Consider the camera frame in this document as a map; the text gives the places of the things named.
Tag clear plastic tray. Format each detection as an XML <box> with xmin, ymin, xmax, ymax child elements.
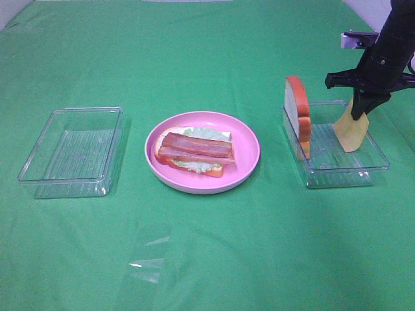
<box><xmin>18</xmin><ymin>107</ymin><xmax>128</xmax><ymax>199</ymax></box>
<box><xmin>281</xmin><ymin>100</ymin><xmax>390</xmax><ymax>189</ymax></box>

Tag yellow cheese slice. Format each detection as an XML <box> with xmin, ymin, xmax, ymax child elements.
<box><xmin>332</xmin><ymin>98</ymin><xmax>369</xmax><ymax>153</ymax></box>

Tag pink bacon strip tray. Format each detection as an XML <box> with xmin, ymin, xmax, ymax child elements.
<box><xmin>158</xmin><ymin>147</ymin><xmax>235</xmax><ymax>165</ymax></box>

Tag purple wrist camera box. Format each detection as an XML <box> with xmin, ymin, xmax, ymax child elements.
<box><xmin>340</xmin><ymin>30</ymin><xmax>379</xmax><ymax>49</ymax></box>

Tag red bacon strip tray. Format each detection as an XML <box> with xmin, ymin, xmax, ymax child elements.
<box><xmin>161</xmin><ymin>132</ymin><xmax>233</xmax><ymax>158</ymax></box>

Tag pink round plate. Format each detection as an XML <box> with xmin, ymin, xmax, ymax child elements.
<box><xmin>145</xmin><ymin>111</ymin><xmax>261</xmax><ymax>194</ymax></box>

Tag toast bread slice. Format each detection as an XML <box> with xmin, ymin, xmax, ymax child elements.
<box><xmin>284</xmin><ymin>75</ymin><xmax>311</xmax><ymax>159</ymax></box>

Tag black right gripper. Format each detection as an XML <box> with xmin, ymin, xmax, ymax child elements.
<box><xmin>325</xmin><ymin>45</ymin><xmax>414</xmax><ymax>121</ymax></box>

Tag green tablecloth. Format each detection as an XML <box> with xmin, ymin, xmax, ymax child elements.
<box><xmin>1</xmin><ymin>1</ymin><xmax>414</xmax><ymax>310</ymax></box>

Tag green lettuce leaf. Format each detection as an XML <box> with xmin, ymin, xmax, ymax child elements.
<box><xmin>171</xmin><ymin>126</ymin><xmax>231</xmax><ymax>177</ymax></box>

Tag clear right plastic tray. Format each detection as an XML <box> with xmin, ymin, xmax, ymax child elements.
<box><xmin>281</xmin><ymin>100</ymin><xmax>390</xmax><ymax>189</ymax></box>

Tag clear left plastic tray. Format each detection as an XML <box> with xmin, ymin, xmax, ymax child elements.
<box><xmin>18</xmin><ymin>107</ymin><xmax>128</xmax><ymax>199</ymax></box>

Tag white bread slice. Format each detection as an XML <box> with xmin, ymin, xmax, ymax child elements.
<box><xmin>154</xmin><ymin>126</ymin><xmax>235</xmax><ymax>178</ymax></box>

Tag clear tape patch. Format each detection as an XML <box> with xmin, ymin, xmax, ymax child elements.
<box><xmin>128</xmin><ymin>223</ymin><xmax>171</xmax><ymax>285</ymax></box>

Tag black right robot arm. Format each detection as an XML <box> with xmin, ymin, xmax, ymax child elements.
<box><xmin>325</xmin><ymin>1</ymin><xmax>414</xmax><ymax>121</ymax></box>

